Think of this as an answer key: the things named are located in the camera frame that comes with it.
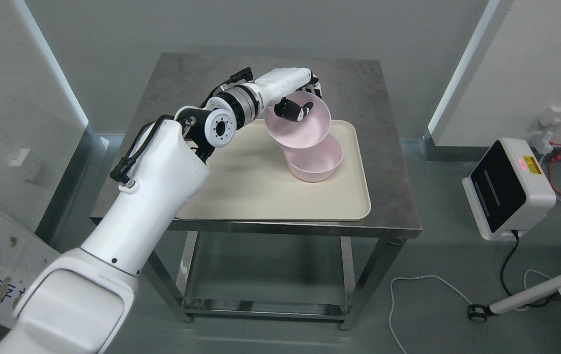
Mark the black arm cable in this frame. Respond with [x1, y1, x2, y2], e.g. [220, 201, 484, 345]
[110, 67, 254, 180]

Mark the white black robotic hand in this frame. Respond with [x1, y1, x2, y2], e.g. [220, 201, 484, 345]
[273, 71, 322, 122]

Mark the pink bowl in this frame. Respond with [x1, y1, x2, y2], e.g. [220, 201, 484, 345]
[283, 134, 344, 183]
[265, 90, 332, 150]

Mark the white wheeled stand leg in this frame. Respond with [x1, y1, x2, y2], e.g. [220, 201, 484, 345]
[467, 275, 561, 323]

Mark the white wall switch box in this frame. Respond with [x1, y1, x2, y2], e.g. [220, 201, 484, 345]
[9, 148, 30, 167]

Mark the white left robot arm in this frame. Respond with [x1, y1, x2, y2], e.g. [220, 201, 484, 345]
[0, 67, 321, 354]

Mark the white black box device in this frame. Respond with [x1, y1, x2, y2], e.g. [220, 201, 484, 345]
[462, 138, 557, 241]

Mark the white wall socket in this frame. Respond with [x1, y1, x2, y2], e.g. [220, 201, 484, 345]
[530, 105, 561, 156]

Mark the beige plastic tray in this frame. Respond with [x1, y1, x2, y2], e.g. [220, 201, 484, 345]
[177, 119, 372, 221]

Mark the white floor cable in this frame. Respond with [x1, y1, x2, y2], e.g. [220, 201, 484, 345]
[389, 269, 554, 354]

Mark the black power cable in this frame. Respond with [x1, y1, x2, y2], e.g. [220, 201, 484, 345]
[500, 231, 551, 308]

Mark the stainless steel table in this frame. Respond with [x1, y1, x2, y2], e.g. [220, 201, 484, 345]
[91, 53, 422, 331]

